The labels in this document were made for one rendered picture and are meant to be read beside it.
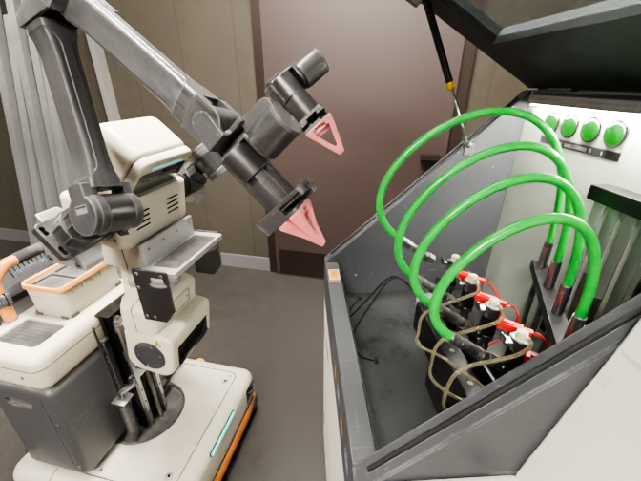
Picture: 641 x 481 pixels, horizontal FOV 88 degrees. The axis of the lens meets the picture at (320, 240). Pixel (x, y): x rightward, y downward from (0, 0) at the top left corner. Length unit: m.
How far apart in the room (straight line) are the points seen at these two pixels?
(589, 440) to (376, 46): 2.09
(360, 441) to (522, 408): 0.25
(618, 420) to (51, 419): 1.31
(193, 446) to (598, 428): 1.26
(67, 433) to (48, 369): 0.25
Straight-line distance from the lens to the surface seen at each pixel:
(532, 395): 0.50
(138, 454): 1.54
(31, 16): 0.86
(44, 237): 0.85
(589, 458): 0.53
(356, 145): 2.32
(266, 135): 0.50
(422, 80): 2.27
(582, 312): 0.62
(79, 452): 1.46
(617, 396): 0.50
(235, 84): 2.58
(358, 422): 0.64
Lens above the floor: 1.47
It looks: 26 degrees down
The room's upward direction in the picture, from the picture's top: straight up
